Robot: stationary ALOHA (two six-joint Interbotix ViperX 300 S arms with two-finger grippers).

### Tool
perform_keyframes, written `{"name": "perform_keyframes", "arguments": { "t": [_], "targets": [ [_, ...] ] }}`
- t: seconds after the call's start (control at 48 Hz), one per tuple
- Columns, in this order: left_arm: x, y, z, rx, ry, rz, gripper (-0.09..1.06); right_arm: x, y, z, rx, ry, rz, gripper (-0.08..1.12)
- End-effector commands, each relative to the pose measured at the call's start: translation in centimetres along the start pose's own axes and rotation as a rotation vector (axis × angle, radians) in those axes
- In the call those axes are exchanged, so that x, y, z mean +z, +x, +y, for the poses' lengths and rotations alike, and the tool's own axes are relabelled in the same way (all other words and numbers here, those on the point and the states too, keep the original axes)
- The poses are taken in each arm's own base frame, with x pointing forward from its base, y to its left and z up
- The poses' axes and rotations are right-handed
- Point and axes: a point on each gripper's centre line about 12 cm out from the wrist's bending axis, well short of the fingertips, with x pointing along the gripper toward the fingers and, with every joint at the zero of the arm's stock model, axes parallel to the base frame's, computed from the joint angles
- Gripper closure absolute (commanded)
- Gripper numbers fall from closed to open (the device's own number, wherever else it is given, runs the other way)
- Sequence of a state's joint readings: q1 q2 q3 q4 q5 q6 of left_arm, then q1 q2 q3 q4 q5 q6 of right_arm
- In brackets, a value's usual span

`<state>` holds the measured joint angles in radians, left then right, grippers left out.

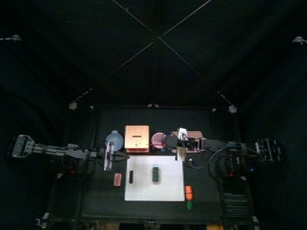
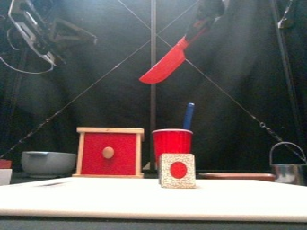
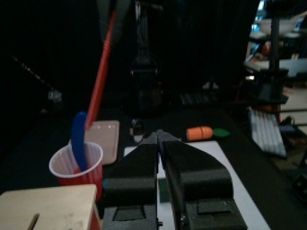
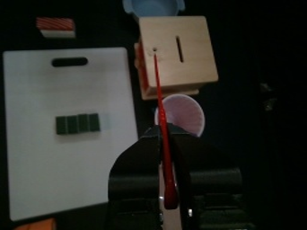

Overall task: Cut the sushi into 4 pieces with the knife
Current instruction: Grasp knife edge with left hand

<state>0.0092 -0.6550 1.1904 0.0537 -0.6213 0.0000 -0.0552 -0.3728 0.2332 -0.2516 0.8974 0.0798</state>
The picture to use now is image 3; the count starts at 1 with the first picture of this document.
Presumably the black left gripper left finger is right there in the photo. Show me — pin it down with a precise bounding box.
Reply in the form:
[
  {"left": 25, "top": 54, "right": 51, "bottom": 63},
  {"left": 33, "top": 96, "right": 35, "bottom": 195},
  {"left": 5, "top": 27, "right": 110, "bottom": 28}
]
[{"left": 101, "top": 129, "right": 161, "bottom": 230}]

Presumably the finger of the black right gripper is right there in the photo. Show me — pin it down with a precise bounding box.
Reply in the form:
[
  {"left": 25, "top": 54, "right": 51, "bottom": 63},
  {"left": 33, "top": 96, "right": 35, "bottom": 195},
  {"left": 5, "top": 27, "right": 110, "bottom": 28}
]
[
  {"left": 95, "top": 0, "right": 115, "bottom": 44},
  {"left": 113, "top": 0, "right": 135, "bottom": 41}
]

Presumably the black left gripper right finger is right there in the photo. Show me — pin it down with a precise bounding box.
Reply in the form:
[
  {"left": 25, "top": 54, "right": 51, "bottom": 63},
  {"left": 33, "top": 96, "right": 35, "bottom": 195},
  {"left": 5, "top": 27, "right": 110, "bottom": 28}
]
[{"left": 157, "top": 129, "right": 250, "bottom": 230}]

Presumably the dark green sushi roll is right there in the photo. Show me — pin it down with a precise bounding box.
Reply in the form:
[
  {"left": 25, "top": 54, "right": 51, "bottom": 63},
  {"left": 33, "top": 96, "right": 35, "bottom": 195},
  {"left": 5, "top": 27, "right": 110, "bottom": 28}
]
[{"left": 159, "top": 178, "right": 171, "bottom": 205}]

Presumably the red plastic cup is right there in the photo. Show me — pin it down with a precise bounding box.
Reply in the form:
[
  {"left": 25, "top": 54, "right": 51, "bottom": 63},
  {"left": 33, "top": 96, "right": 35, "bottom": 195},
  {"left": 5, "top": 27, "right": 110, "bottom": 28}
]
[{"left": 49, "top": 140, "right": 106, "bottom": 202}]

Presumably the pink rectangular tray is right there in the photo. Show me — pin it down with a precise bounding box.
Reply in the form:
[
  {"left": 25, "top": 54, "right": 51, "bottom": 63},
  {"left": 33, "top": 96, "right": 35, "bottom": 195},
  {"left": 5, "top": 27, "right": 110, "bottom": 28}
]
[{"left": 85, "top": 119, "right": 122, "bottom": 166}]

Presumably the small black round object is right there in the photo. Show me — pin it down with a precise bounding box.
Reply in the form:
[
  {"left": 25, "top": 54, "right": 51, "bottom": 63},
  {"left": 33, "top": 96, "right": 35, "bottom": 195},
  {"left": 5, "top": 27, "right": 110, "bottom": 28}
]
[{"left": 130, "top": 119, "right": 147, "bottom": 144}]

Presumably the orange toy carrot green top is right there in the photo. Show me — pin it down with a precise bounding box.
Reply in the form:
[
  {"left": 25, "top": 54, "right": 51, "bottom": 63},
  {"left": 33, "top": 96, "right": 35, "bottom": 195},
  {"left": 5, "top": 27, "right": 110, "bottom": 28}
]
[{"left": 185, "top": 126, "right": 231, "bottom": 143}]

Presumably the blue plastic spoon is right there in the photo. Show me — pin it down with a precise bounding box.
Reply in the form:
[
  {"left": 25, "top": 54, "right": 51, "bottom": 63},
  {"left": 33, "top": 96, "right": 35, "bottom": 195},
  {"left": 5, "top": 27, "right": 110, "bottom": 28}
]
[{"left": 70, "top": 111, "right": 90, "bottom": 173}]

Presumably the thin red rod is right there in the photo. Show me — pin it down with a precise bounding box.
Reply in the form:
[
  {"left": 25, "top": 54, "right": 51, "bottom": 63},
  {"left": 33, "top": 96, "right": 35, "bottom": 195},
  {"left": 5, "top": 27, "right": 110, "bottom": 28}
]
[{"left": 85, "top": 10, "right": 119, "bottom": 129}]

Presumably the white computer keyboard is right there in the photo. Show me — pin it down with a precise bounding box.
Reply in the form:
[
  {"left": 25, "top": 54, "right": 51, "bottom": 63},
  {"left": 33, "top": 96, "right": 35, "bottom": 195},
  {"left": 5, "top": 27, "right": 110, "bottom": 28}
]
[{"left": 248, "top": 108, "right": 290, "bottom": 159}]

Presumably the wooden block with slots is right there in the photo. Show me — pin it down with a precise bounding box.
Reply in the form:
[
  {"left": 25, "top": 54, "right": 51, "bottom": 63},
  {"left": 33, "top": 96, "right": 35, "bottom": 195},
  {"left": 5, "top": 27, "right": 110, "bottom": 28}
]
[{"left": 0, "top": 183, "right": 101, "bottom": 230}]

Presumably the black post stand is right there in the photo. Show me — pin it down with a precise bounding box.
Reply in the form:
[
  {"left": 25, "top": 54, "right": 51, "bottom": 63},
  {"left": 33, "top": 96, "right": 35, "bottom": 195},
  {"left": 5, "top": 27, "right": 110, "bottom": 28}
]
[{"left": 254, "top": 0, "right": 290, "bottom": 105}]

